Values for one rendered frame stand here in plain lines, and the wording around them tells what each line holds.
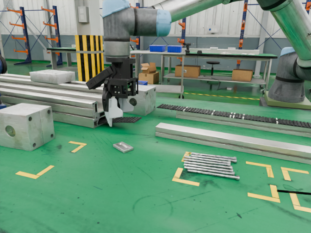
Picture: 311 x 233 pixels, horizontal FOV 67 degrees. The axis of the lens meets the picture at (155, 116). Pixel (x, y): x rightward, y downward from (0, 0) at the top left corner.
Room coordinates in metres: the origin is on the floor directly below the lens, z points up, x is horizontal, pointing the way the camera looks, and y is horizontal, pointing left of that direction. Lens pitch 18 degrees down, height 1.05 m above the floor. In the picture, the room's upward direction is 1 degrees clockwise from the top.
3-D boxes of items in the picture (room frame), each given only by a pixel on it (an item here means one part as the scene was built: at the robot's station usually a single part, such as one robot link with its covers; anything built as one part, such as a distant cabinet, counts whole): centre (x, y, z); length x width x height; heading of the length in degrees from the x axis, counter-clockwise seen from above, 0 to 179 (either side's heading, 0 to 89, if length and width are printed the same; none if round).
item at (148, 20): (0.76, 0.02, 1.10); 0.11 x 0.11 x 0.08; 15
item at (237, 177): (0.43, -0.12, 0.78); 0.11 x 0.01 x 0.01; 74
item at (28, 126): (0.60, 0.34, 0.83); 0.11 x 0.10 x 0.10; 164
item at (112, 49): (0.72, 0.11, 1.02); 0.08 x 0.08 x 0.05
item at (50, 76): (1.07, 0.47, 0.87); 0.16 x 0.11 x 0.07; 67
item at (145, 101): (0.91, 0.06, 0.83); 0.12 x 0.09 x 0.10; 157
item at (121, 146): (0.56, 0.08, 0.78); 0.05 x 0.03 x 0.01; 43
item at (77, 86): (1.07, 0.47, 0.82); 0.80 x 0.10 x 0.09; 67
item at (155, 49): (4.01, 0.02, 0.50); 1.03 x 0.55 x 1.01; 84
